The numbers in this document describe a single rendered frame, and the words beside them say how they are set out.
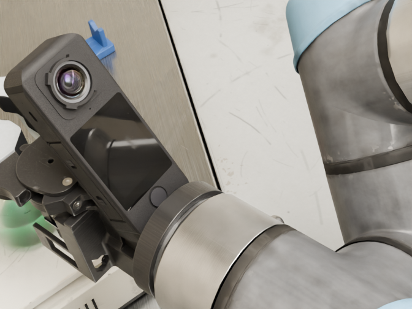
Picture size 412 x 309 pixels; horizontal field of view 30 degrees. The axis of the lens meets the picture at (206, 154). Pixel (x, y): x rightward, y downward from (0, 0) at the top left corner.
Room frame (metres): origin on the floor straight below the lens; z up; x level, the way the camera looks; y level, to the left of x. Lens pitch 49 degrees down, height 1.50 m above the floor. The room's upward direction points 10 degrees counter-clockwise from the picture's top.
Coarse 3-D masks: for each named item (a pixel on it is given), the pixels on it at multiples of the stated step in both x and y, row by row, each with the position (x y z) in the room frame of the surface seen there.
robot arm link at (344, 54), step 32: (320, 0) 0.33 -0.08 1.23; (352, 0) 0.33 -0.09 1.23; (384, 0) 0.32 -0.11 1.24; (320, 32) 0.32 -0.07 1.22; (352, 32) 0.31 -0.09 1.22; (384, 32) 0.29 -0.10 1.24; (320, 64) 0.31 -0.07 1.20; (352, 64) 0.30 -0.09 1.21; (384, 64) 0.28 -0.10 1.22; (320, 96) 0.30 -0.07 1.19; (352, 96) 0.29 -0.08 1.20; (384, 96) 0.28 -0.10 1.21; (320, 128) 0.30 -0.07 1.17; (352, 128) 0.28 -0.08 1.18; (384, 128) 0.27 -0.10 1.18; (352, 160) 0.27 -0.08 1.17; (384, 160) 0.26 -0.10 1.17
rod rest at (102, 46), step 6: (90, 24) 0.73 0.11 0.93; (96, 30) 0.72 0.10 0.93; (102, 30) 0.71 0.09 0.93; (96, 36) 0.72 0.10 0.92; (102, 36) 0.71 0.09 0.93; (90, 42) 0.72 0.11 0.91; (96, 42) 0.72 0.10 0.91; (102, 42) 0.71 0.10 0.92; (108, 42) 0.72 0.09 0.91; (96, 48) 0.71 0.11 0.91; (102, 48) 0.71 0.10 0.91; (108, 48) 0.71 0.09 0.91; (114, 48) 0.71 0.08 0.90; (96, 54) 0.70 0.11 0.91; (102, 54) 0.70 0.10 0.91; (108, 54) 0.71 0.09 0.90
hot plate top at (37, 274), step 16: (0, 256) 0.38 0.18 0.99; (16, 256) 0.38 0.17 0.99; (32, 256) 0.37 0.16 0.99; (48, 256) 0.37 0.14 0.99; (0, 272) 0.36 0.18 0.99; (16, 272) 0.36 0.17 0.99; (32, 272) 0.36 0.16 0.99; (48, 272) 0.35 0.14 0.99; (64, 272) 0.35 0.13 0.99; (80, 272) 0.35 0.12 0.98; (0, 288) 0.35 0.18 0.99; (16, 288) 0.34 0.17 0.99; (32, 288) 0.34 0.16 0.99; (48, 288) 0.34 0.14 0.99; (0, 304) 0.33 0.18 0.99; (16, 304) 0.33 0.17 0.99; (32, 304) 0.33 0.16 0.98
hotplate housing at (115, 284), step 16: (112, 272) 0.36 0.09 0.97; (64, 288) 0.35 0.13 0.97; (80, 288) 0.35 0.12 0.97; (96, 288) 0.35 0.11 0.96; (112, 288) 0.36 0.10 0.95; (128, 288) 0.36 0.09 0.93; (48, 304) 0.34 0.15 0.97; (64, 304) 0.34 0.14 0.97; (80, 304) 0.34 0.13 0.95; (96, 304) 0.35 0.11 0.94; (112, 304) 0.35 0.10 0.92; (128, 304) 0.36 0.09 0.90
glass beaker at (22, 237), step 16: (0, 208) 0.38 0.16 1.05; (16, 208) 0.38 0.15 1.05; (32, 208) 0.38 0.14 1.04; (0, 224) 0.38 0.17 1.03; (16, 224) 0.38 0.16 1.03; (32, 224) 0.38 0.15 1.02; (48, 224) 0.39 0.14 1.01; (0, 240) 0.38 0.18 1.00; (16, 240) 0.38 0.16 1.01; (32, 240) 0.38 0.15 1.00
